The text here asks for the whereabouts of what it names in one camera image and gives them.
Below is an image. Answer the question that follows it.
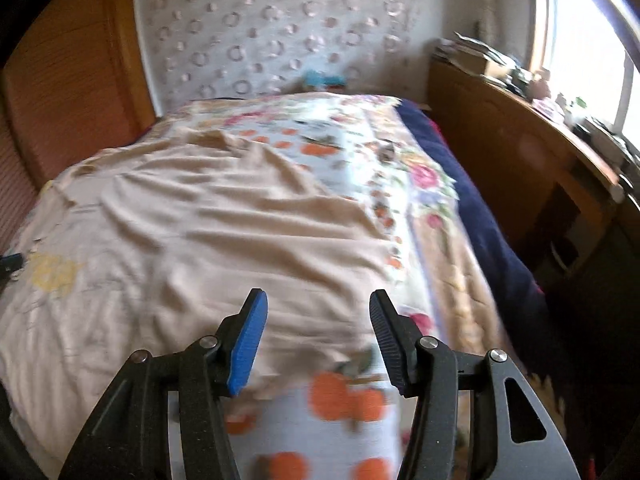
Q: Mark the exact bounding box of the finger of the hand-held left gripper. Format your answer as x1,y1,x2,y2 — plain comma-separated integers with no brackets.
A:
0,254,24,281

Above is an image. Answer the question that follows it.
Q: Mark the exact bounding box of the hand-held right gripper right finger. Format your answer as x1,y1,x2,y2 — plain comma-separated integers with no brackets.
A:
369,289,583,480

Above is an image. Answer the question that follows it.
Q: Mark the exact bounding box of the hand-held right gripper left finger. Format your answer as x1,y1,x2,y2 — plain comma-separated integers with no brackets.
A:
59,287,269,480

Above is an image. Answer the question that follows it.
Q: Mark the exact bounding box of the beige garment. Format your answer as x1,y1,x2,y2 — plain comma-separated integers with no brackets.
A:
0,127,416,461

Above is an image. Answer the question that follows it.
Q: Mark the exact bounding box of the orange fruit print blanket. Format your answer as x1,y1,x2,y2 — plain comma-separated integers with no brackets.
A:
220,125,416,480

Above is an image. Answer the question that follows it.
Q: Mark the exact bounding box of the navy blue bed sheet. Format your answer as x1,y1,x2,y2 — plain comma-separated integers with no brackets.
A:
400,99,551,311

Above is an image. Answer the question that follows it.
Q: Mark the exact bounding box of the floral quilt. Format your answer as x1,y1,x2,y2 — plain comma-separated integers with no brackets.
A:
150,92,566,411

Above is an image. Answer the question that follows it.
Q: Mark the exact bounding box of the wooden headboard cabinet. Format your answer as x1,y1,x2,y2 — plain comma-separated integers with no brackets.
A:
0,0,158,256

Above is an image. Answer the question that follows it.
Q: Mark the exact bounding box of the wooden side cabinet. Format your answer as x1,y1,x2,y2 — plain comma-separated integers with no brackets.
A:
427,55,626,281

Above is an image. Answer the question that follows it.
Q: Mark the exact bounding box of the box with blue bag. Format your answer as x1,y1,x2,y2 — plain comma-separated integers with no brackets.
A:
302,71,348,92

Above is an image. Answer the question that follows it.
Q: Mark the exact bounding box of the stack of books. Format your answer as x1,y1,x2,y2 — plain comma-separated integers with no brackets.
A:
435,32,521,78

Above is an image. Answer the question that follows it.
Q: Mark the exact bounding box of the window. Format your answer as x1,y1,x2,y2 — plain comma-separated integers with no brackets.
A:
532,0,640,151

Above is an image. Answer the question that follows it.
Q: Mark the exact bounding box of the circle pattern wall curtain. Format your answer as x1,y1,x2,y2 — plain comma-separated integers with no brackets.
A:
132,0,436,116

